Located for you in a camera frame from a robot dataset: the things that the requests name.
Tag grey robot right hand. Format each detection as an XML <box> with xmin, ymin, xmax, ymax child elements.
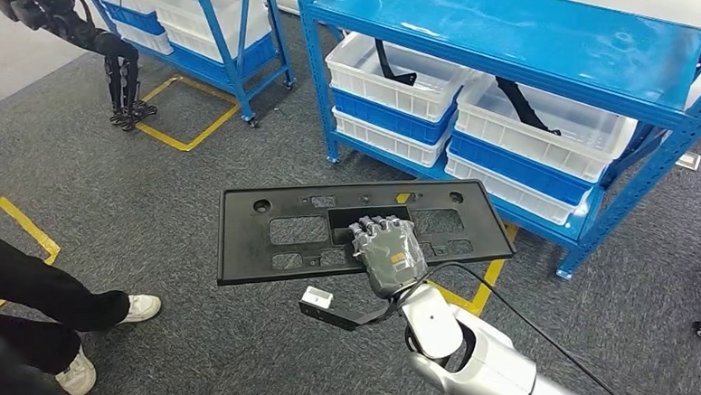
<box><xmin>348</xmin><ymin>212</ymin><xmax>431</xmax><ymax>303</ymax></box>

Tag black plastic plate part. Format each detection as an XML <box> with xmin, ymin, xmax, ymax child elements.
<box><xmin>212</xmin><ymin>174</ymin><xmax>517</xmax><ymax>287</ymax></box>

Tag yellow floor tape square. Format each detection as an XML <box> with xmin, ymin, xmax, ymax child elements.
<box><xmin>0</xmin><ymin>193</ymin><xmax>65</xmax><ymax>315</ymax></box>
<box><xmin>134</xmin><ymin>71</ymin><xmax>244</xmax><ymax>155</ymax></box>
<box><xmin>394</xmin><ymin>187</ymin><xmax>522</xmax><ymax>322</ymax></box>

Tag white plastic bin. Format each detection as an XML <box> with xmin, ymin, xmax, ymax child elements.
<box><xmin>154</xmin><ymin>0</ymin><xmax>273</xmax><ymax>67</ymax></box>
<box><xmin>324</xmin><ymin>25</ymin><xmax>473</xmax><ymax>130</ymax></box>
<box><xmin>114</xmin><ymin>16</ymin><xmax>175</xmax><ymax>59</ymax></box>
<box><xmin>331</xmin><ymin>102</ymin><xmax>455</xmax><ymax>174</ymax></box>
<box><xmin>443</xmin><ymin>146</ymin><xmax>581</xmax><ymax>232</ymax></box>
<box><xmin>452</xmin><ymin>64</ymin><xmax>642</xmax><ymax>192</ymax></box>

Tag blue plastic bin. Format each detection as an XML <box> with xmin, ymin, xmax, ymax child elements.
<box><xmin>165</xmin><ymin>32</ymin><xmax>279</xmax><ymax>86</ymax></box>
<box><xmin>101</xmin><ymin>0</ymin><xmax>166</xmax><ymax>40</ymax></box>
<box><xmin>330</xmin><ymin>80</ymin><xmax>463</xmax><ymax>151</ymax></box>
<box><xmin>446</xmin><ymin>125</ymin><xmax>595</xmax><ymax>213</ymax></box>

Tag small clear plastic box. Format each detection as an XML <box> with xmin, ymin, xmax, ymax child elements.
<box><xmin>674</xmin><ymin>150</ymin><xmax>701</xmax><ymax>174</ymax></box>

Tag black humanoid robot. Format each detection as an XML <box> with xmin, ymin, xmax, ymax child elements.
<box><xmin>0</xmin><ymin>0</ymin><xmax>160</xmax><ymax>139</ymax></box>

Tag person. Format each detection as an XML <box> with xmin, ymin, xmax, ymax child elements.
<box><xmin>0</xmin><ymin>213</ymin><xmax>167</xmax><ymax>395</ymax></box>

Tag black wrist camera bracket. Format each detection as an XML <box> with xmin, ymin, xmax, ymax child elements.
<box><xmin>298</xmin><ymin>296</ymin><xmax>403</xmax><ymax>336</ymax></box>

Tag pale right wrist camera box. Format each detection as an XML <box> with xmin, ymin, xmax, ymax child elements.
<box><xmin>299</xmin><ymin>285</ymin><xmax>336</xmax><ymax>313</ymax></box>

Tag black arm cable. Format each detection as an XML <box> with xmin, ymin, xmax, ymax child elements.
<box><xmin>389</xmin><ymin>252</ymin><xmax>622</xmax><ymax>395</ymax></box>

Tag black curved bracket part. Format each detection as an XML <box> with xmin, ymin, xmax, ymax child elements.
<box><xmin>494</xmin><ymin>71</ymin><xmax>563</xmax><ymax>140</ymax></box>
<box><xmin>373</xmin><ymin>36</ymin><xmax>419</xmax><ymax>89</ymax></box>

